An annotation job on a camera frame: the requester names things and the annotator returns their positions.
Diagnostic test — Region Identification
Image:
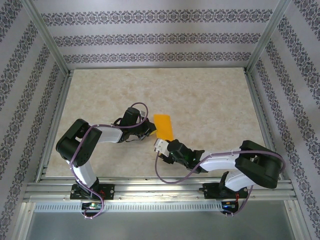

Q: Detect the orange paper sheet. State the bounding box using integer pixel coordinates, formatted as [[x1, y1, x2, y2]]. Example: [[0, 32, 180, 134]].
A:
[[153, 113, 175, 142]]

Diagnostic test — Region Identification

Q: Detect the grey metal panel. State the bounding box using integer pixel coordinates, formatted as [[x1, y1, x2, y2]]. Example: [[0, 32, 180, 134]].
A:
[[24, 211, 295, 240]]

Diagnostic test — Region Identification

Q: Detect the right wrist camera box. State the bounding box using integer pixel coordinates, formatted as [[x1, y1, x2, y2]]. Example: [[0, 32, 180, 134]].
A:
[[153, 138, 171, 158]]

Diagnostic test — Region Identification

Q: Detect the long aluminium mounting rail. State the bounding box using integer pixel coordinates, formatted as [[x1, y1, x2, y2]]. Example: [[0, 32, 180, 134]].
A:
[[23, 176, 297, 202]]

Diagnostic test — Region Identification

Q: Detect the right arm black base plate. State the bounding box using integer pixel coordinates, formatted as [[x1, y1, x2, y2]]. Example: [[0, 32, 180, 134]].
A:
[[203, 181, 252, 200]]

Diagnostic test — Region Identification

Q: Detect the slotted grey cable duct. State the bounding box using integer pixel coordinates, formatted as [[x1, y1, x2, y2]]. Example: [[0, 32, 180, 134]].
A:
[[33, 201, 223, 213]]

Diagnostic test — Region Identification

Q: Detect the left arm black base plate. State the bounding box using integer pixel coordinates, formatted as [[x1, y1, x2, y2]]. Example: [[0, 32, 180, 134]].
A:
[[69, 183, 115, 201]]

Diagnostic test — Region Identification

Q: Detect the aluminium side rail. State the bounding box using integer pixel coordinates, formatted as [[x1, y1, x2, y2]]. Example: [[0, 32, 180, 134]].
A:
[[242, 67, 285, 181], [36, 69, 75, 182]]

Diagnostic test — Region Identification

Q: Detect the aluminium frame post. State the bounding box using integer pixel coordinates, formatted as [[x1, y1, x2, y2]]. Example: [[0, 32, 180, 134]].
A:
[[21, 0, 71, 76], [244, 0, 293, 74]]

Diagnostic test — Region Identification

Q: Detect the aluminium frame bar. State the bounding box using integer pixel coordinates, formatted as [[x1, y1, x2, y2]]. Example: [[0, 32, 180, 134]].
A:
[[283, 199, 307, 240], [11, 201, 36, 240]]

